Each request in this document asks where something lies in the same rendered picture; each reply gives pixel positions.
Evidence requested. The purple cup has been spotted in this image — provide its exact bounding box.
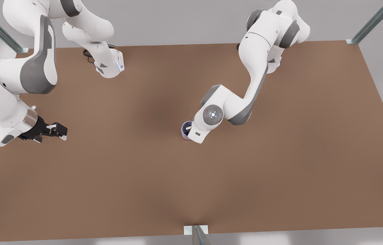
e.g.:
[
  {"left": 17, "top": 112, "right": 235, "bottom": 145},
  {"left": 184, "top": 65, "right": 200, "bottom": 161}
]
[{"left": 181, "top": 120, "right": 196, "bottom": 141}]

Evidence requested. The black right arm cable loop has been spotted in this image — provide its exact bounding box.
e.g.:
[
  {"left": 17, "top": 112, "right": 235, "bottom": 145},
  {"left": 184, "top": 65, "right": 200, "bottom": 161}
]
[{"left": 82, "top": 44, "right": 117, "bottom": 64}]

